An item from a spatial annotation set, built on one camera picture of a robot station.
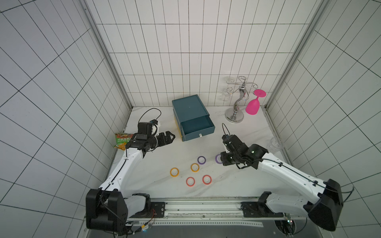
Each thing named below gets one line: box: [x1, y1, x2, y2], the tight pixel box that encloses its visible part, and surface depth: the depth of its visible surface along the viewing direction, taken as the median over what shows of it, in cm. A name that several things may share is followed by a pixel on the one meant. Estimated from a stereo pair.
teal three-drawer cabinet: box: [171, 94, 216, 142], surface depth 91 cm
